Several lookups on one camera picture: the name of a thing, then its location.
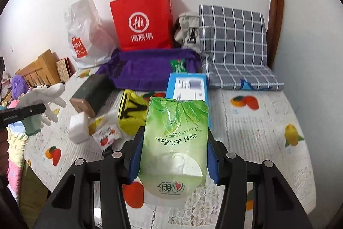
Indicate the patterned brown notebook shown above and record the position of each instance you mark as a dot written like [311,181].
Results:
[63,70]

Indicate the brown wooden door frame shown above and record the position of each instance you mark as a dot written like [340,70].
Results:
[277,3]

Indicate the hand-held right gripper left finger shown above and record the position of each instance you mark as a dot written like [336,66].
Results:
[135,160]

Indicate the purple plush toy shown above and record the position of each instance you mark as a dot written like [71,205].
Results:
[19,86]

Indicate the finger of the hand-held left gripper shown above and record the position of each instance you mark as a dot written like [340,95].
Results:
[37,109]

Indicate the grey fabric bag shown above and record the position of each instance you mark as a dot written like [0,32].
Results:
[185,30]

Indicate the grey checked cushion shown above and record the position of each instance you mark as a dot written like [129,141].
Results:
[233,38]

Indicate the light green tissue pack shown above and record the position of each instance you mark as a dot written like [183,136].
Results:
[174,137]

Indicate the white plastic shopping bag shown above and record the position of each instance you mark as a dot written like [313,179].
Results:
[85,30]

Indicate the yellow cloth with black print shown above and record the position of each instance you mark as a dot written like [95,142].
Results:
[131,111]

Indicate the wooden bed headboard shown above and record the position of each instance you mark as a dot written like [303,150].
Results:
[40,68]

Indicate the colourful striped blanket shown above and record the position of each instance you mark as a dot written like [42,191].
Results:
[16,172]

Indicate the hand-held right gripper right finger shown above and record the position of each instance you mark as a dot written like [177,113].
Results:
[213,163]

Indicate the white sponge block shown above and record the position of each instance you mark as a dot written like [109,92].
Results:
[79,128]

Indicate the fruit printed tablecloth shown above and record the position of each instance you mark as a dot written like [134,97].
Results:
[254,137]

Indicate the white packet with red print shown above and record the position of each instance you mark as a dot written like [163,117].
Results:
[107,135]

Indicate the mint green sock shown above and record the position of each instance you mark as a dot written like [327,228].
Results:
[31,125]

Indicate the purple cloth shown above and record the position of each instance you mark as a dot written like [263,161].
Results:
[144,70]

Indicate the dark rectangular box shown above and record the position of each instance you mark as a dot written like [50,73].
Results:
[93,92]

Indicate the red paper carrier bag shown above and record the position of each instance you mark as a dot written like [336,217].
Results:
[142,22]

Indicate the green wet wipes packet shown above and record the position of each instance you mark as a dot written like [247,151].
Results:
[177,66]

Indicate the blue tissue pack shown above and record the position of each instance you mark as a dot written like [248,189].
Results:
[187,84]

